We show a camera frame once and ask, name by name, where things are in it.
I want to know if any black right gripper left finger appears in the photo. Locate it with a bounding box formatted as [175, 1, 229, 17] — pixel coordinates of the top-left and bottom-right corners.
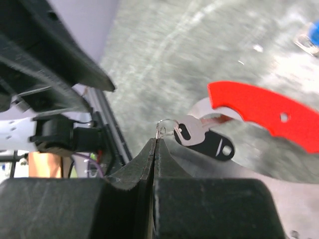
[0, 138, 156, 239]

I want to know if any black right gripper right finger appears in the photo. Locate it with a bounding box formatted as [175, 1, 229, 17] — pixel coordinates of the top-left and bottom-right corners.
[154, 140, 286, 239]

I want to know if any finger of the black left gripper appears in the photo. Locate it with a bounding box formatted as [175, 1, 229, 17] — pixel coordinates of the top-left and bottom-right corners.
[0, 33, 88, 113]
[0, 0, 115, 92]

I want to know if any key with blue tag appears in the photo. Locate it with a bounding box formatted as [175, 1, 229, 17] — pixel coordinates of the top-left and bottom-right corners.
[294, 20, 319, 57]

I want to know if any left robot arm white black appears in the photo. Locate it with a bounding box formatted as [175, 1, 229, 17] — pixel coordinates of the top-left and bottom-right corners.
[0, 0, 115, 156]

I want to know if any brown paper bag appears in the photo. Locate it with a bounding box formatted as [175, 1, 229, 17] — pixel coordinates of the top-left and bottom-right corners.
[28, 152, 62, 178]

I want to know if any aluminium extrusion rail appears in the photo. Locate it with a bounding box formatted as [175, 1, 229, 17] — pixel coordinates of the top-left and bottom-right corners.
[87, 88, 132, 174]

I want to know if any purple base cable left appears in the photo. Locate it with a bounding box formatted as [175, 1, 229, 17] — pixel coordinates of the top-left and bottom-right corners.
[72, 153, 105, 179]

